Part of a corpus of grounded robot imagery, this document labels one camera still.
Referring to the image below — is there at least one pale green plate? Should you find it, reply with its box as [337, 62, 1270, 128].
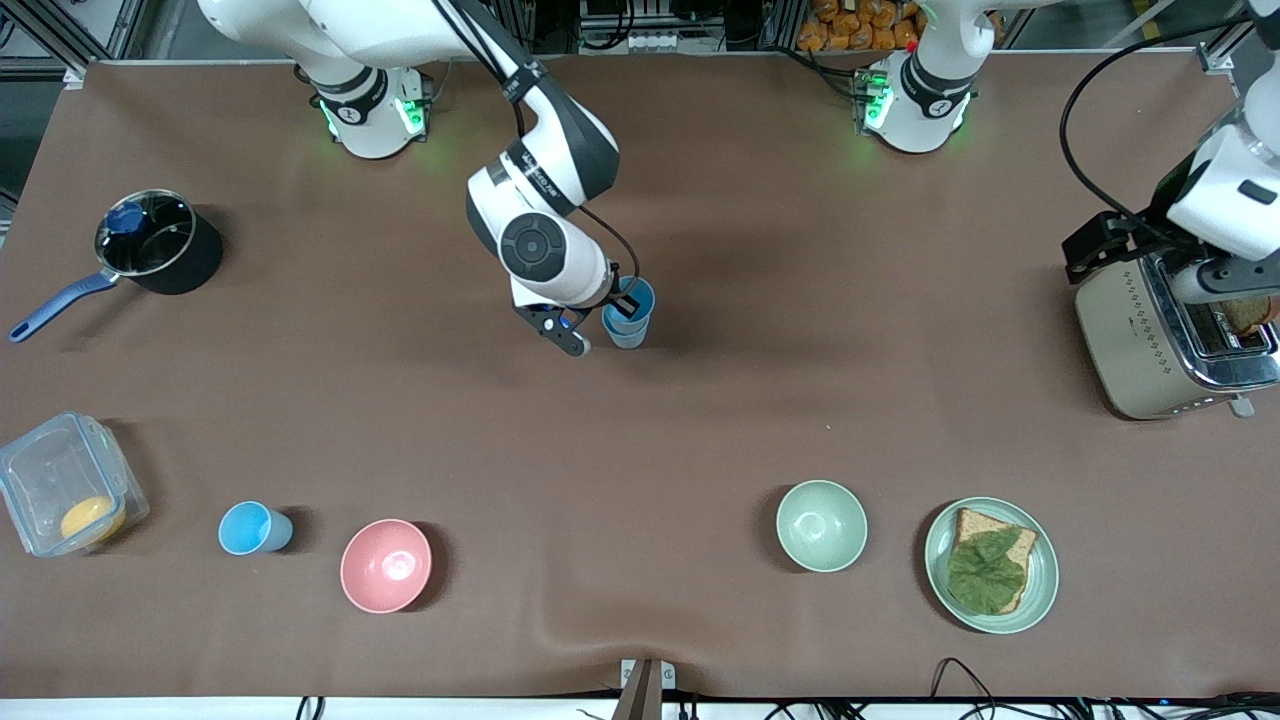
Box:
[924, 497, 1060, 635]

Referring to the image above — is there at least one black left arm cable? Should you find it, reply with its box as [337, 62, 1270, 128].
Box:
[1059, 22, 1257, 237]

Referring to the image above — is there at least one beige and chrome toaster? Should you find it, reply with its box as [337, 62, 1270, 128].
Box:
[1074, 250, 1280, 421]

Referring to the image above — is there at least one pale green bowl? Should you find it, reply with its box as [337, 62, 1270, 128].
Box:
[776, 480, 869, 573]

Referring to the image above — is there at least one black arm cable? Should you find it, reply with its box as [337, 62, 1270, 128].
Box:
[1059, 22, 1257, 237]
[578, 203, 643, 293]

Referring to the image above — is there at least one black looped cable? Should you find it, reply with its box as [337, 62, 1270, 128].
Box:
[930, 657, 1003, 707]

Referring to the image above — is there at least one metal table edge bracket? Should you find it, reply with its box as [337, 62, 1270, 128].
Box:
[620, 658, 677, 720]

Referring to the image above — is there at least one blue cup with white filling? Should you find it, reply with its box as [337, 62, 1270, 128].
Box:
[601, 303, 652, 350]

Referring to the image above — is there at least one brown bread slice in toaster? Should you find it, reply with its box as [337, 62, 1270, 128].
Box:
[1220, 296, 1277, 337]

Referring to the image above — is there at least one clear plastic container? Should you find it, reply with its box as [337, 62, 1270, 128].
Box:
[0, 412, 151, 558]

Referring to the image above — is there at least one orange fruit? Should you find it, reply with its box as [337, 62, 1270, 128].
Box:
[60, 497, 127, 547]

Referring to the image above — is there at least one green lettuce leaf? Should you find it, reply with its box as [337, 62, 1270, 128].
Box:
[947, 527, 1028, 614]

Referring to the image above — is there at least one pink bowl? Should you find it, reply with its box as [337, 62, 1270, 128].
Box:
[340, 519, 433, 614]

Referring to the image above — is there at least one black saucepan blue handle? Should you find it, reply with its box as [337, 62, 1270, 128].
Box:
[8, 190, 224, 345]

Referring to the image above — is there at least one toast slice on plate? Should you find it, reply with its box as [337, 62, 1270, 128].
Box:
[948, 508, 1038, 615]

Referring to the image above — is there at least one bag of orange buns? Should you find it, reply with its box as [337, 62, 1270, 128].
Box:
[797, 0, 936, 53]

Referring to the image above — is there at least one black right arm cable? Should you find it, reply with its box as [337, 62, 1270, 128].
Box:
[578, 203, 643, 293]

